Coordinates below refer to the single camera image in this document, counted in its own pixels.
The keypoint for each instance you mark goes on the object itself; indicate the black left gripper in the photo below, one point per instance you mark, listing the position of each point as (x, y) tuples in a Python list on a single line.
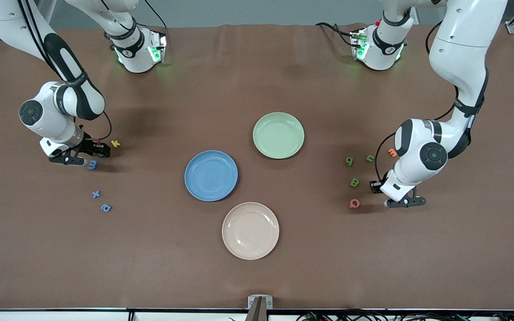
[(376, 186)]

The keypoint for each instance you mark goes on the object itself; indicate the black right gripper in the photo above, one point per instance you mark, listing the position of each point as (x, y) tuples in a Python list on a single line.
[(91, 147)]

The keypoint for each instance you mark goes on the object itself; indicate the blue foam letter E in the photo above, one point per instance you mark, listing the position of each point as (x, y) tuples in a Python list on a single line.
[(93, 165)]

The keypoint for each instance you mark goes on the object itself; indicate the green foam letter B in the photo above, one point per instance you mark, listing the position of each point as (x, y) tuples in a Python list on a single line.
[(354, 182)]

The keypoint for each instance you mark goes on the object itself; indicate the green foam letter U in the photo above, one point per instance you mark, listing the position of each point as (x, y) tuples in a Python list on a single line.
[(370, 158)]

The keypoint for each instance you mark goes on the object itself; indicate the green foam letter P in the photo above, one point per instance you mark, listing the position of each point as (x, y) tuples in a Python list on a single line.
[(349, 161)]

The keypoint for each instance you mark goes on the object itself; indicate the blue foam letter X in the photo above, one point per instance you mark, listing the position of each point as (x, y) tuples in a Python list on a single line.
[(96, 194)]

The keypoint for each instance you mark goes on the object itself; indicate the blue foam letter P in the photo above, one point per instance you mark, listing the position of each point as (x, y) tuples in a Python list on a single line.
[(106, 207)]

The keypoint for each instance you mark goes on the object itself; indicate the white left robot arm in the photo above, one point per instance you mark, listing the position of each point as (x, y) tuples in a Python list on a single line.
[(462, 44)]

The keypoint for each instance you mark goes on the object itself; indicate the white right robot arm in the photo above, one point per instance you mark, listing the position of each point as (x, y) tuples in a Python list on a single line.
[(47, 116)]

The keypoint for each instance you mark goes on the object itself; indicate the pink foam letter Q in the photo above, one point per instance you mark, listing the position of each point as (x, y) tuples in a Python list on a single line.
[(350, 203)]

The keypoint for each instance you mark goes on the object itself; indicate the orange foam letter E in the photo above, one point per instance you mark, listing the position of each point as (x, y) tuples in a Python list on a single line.
[(391, 153)]

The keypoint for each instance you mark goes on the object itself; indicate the green plate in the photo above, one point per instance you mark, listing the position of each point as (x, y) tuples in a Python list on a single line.
[(278, 138)]

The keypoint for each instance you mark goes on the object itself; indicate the blue plate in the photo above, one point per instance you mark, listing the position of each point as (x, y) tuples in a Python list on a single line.
[(211, 176)]

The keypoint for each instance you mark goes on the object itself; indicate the beige plate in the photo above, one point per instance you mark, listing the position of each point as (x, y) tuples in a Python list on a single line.
[(250, 231)]

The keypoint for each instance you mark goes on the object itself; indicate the brown table cover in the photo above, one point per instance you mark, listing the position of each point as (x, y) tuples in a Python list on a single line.
[(257, 80)]

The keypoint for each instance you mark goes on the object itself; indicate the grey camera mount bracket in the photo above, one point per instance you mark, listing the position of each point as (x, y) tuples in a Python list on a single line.
[(260, 307)]

